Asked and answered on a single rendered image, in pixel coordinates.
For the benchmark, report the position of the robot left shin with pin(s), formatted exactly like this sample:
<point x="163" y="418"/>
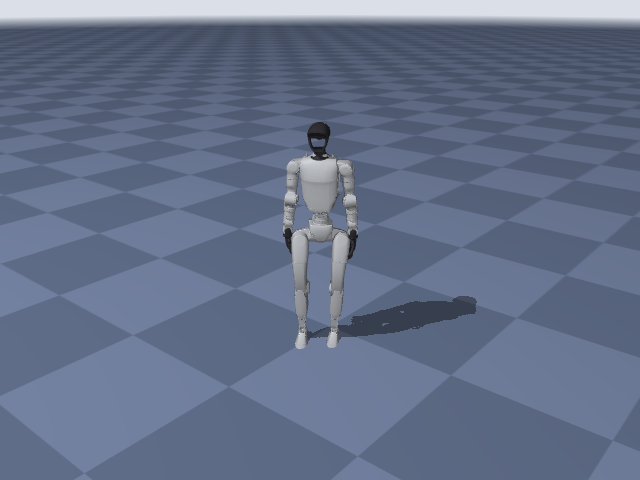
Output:
<point x="335" y="308"/>

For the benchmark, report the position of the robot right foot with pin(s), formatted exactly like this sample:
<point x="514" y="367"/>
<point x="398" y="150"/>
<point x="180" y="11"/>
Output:
<point x="302" y="339"/>

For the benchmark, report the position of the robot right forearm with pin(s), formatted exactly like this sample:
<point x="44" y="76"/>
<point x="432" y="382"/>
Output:
<point x="288" y="218"/>

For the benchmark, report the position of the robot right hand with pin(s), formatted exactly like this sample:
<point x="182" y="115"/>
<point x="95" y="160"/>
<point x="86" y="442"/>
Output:
<point x="288" y="236"/>

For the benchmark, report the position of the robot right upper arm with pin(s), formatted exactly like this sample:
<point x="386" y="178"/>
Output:
<point x="292" y="181"/>

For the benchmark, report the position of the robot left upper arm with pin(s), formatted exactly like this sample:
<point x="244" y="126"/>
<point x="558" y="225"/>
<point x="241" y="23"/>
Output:
<point x="346" y="169"/>

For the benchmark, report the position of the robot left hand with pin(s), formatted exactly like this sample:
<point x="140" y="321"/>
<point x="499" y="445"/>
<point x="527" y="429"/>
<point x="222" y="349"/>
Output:
<point x="353" y="238"/>

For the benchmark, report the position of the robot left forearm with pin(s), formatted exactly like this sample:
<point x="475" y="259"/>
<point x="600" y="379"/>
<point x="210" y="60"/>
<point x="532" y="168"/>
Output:
<point x="351" y="216"/>

